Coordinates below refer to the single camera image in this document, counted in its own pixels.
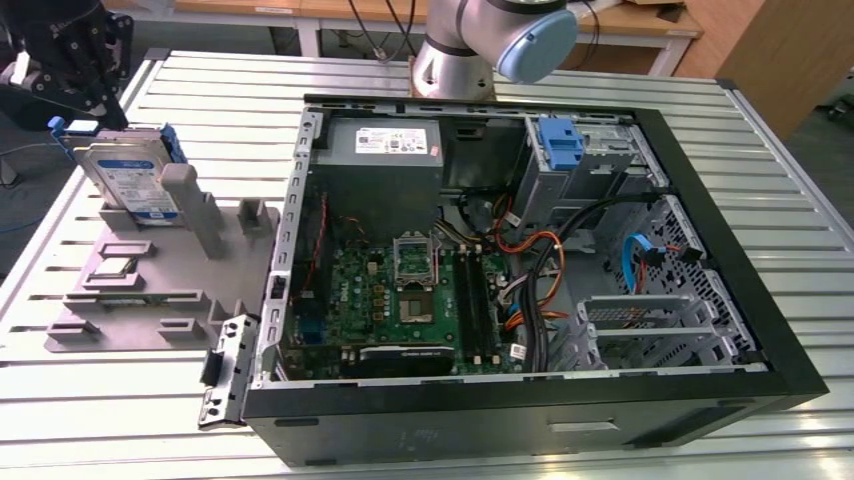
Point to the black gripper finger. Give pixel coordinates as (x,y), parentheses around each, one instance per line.
(63,90)
(109,105)

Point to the hard disk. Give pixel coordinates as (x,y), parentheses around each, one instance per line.
(127,185)

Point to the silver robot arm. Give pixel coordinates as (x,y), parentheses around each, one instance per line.
(447,60)

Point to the silver disk bay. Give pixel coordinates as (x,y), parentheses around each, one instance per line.
(634,300)

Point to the black chair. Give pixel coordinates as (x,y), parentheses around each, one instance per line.
(27,117)

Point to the white desk wooden top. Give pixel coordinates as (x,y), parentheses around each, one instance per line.
(234,12)

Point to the silver CPU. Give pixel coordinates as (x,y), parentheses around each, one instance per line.
(114,267)

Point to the grey parts rack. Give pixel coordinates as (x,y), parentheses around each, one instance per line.
(174,280)

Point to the green RAM stick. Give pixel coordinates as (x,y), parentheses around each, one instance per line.
(134,298)

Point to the grey power supply unit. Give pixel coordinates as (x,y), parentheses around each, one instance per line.
(387,145)

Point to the green motherboard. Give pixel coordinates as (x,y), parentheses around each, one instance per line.
(360,300)

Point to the CPU socket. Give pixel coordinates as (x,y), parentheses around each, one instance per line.
(416,307)

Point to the black RAM slot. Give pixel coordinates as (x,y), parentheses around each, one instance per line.
(472,300)
(464,300)
(488,300)
(480,300)

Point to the black graphics card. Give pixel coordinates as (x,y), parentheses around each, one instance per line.
(400,357)

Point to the blue drive latch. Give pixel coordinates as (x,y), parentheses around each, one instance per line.
(559,145)

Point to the silver drive cage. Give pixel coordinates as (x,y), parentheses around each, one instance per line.
(601,175)

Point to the wooden desk white legs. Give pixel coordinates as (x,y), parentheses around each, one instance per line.
(634,25)

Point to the black PC case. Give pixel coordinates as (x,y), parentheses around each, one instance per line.
(467,425)

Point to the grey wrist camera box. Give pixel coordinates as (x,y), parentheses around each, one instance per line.
(16,70)

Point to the silver expansion slot bracket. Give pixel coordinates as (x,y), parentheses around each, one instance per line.
(234,360)

